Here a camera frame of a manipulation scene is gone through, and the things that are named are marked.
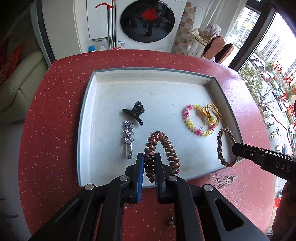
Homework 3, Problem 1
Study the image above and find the blue capped detergent bottle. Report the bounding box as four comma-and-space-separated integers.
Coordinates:
88, 45, 96, 52

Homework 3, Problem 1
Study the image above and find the tan braided bracelet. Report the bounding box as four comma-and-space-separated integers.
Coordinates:
216, 126, 239, 167

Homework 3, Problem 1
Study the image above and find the black hair tie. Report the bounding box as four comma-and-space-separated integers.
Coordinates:
122, 101, 146, 126

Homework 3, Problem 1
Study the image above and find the cream leather sofa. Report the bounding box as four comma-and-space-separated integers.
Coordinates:
1, 50, 48, 123

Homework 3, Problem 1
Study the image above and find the red cushion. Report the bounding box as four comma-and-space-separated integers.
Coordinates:
1, 44, 23, 85

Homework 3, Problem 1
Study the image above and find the white washing machine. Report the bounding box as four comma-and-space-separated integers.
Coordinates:
116, 0, 187, 53

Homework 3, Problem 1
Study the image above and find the small silver crystal brooch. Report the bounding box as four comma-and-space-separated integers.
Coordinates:
169, 217, 176, 228

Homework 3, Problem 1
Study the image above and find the brown spiral hair tie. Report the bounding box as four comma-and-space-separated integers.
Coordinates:
143, 131, 181, 183

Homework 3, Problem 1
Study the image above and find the pink yellow beaded bracelet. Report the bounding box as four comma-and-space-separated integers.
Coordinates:
181, 103, 218, 137

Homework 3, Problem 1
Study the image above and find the silver star hair clip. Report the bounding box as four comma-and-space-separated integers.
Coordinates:
123, 120, 134, 159

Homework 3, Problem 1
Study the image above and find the red handled mop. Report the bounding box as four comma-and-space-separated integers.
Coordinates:
95, 0, 123, 50

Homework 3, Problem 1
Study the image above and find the grey jewelry tray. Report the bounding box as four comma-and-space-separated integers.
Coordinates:
77, 68, 242, 186

